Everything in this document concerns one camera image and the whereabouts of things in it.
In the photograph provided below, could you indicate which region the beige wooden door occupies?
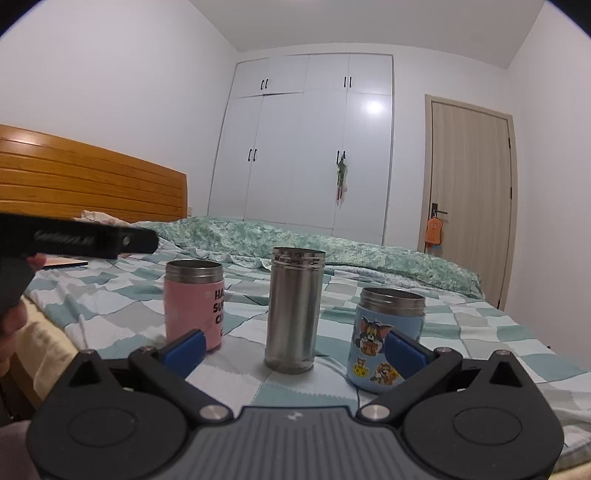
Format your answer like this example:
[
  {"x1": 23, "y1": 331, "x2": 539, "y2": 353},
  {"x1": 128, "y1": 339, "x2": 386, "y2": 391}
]
[{"x1": 418, "y1": 95, "x2": 518, "y2": 311}]

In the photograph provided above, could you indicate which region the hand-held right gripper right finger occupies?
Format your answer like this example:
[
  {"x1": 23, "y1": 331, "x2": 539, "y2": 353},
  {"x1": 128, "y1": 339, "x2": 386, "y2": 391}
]
[{"x1": 360, "y1": 329, "x2": 525, "y2": 424}]

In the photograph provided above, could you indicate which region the plain stainless steel cup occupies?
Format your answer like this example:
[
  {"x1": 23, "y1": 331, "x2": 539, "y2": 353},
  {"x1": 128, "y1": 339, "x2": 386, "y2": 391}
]
[{"x1": 264, "y1": 247, "x2": 327, "y2": 375}]

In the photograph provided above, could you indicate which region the blue cartoon print cup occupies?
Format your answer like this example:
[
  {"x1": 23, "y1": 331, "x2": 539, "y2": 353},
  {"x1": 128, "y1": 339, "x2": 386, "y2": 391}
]
[{"x1": 349, "y1": 287, "x2": 426, "y2": 394}]

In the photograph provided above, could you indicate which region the checkered bed sheet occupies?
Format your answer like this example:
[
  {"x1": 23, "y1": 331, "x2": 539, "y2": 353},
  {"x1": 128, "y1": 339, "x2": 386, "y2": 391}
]
[{"x1": 23, "y1": 244, "x2": 591, "y2": 472}]

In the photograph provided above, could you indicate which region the wooden bed headboard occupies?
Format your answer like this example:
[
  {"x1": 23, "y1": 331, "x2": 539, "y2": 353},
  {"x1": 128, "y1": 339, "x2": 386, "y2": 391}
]
[{"x1": 0, "y1": 124, "x2": 188, "y2": 224}]

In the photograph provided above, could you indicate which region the white wardrobe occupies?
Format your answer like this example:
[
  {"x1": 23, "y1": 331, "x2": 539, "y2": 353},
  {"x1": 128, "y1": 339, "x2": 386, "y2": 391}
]
[{"x1": 208, "y1": 53, "x2": 395, "y2": 246}]

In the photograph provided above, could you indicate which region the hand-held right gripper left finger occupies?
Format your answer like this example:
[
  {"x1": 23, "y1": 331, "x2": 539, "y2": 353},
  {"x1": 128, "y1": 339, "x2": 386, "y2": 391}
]
[{"x1": 69, "y1": 329, "x2": 234, "y2": 424}]

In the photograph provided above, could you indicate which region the person's left hand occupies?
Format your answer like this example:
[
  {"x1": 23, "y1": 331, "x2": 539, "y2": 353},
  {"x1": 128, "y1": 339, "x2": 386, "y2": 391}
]
[{"x1": 0, "y1": 253, "x2": 47, "y2": 380}]

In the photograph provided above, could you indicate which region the green floral quilt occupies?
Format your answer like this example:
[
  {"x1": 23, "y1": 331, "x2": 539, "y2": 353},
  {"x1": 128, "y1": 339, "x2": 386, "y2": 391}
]
[{"x1": 134, "y1": 217, "x2": 484, "y2": 299}]

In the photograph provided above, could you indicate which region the crumpled pale cloth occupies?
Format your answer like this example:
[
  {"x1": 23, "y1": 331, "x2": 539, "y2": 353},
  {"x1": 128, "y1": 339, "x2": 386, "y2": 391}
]
[{"x1": 81, "y1": 210, "x2": 136, "y2": 227}]

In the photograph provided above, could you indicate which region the green hanging ornament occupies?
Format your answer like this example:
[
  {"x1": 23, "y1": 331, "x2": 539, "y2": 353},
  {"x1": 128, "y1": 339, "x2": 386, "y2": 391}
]
[{"x1": 334, "y1": 159, "x2": 350, "y2": 202}]

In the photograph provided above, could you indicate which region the pink steel-rimmed cup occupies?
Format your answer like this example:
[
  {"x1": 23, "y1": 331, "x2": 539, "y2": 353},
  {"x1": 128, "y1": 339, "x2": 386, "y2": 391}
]
[{"x1": 165, "y1": 260, "x2": 225, "y2": 352}]

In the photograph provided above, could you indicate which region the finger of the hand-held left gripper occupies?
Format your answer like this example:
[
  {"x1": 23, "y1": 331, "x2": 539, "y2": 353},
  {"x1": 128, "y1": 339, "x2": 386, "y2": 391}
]
[{"x1": 111, "y1": 224, "x2": 160, "y2": 256}]

